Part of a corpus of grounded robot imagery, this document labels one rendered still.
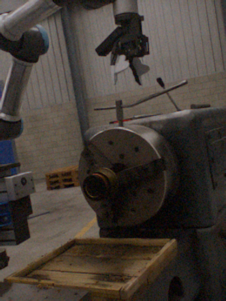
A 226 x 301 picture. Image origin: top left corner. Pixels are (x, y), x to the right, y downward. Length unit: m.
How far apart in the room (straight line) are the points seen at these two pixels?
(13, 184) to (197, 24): 10.37
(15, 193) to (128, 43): 0.72
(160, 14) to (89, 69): 2.79
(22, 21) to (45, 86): 11.09
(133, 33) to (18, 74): 0.58
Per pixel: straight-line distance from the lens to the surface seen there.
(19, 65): 1.47
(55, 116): 12.09
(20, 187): 1.44
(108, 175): 0.99
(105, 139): 1.10
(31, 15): 1.21
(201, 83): 11.13
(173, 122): 1.17
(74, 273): 0.96
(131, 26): 1.09
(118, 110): 1.11
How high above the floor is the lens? 1.23
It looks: 3 degrees down
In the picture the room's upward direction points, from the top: 10 degrees counter-clockwise
